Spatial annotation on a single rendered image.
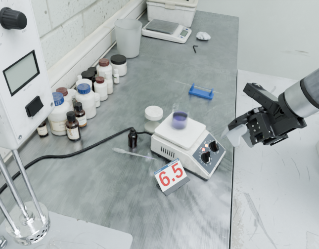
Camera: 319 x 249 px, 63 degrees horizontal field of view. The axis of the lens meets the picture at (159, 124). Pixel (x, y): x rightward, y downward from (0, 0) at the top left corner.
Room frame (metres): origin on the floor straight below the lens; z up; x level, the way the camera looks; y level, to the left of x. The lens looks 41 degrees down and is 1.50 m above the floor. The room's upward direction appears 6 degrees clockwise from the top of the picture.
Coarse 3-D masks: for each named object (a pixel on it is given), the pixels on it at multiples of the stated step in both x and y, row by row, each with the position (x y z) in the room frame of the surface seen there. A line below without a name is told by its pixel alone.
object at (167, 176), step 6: (168, 168) 0.47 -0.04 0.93; (174, 168) 0.48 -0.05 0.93; (180, 168) 0.49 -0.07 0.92; (156, 174) 0.45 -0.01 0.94; (162, 174) 0.45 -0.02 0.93; (168, 174) 0.46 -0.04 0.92; (174, 174) 0.47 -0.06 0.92; (180, 174) 0.47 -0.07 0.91; (162, 180) 0.44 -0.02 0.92; (168, 180) 0.45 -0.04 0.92; (174, 180) 0.45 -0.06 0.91; (162, 186) 0.43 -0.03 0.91
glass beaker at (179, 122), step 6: (174, 102) 0.61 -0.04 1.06; (180, 102) 0.62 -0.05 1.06; (174, 108) 0.58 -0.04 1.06; (180, 108) 0.62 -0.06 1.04; (186, 108) 0.61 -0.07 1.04; (174, 114) 0.58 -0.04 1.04; (180, 114) 0.57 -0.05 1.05; (186, 114) 0.57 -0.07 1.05; (174, 120) 0.58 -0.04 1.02; (180, 120) 0.57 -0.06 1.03; (186, 120) 0.58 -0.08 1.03; (174, 126) 0.57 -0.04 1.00; (180, 126) 0.57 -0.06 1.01; (186, 126) 0.58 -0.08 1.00
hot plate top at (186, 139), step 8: (168, 120) 0.62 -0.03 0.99; (192, 120) 0.63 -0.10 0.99; (160, 128) 0.57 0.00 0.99; (168, 128) 0.58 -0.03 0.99; (192, 128) 0.59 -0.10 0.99; (200, 128) 0.59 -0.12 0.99; (160, 136) 0.55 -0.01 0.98; (168, 136) 0.54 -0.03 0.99; (176, 136) 0.55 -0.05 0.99; (184, 136) 0.55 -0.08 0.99; (192, 136) 0.55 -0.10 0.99; (184, 144) 0.52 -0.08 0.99; (192, 144) 0.52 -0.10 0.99
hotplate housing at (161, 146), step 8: (152, 136) 0.56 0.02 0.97; (200, 136) 0.58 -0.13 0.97; (152, 144) 0.55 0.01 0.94; (160, 144) 0.54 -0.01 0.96; (168, 144) 0.53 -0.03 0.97; (176, 144) 0.53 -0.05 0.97; (160, 152) 0.54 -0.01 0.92; (168, 152) 0.53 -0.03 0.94; (176, 152) 0.52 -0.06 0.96; (184, 152) 0.51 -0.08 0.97; (192, 152) 0.51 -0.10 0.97; (224, 152) 0.57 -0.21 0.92; (168, 160) 0.53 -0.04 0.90; (184, 160) 0.50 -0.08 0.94; (192, 160) 0.49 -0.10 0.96; (184, 168) 0.50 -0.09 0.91; (192, 168) 0.49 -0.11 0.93; (200, 168) 0.48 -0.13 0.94; (200, 176) 0.48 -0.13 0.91; (208, 176) 0.47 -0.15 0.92
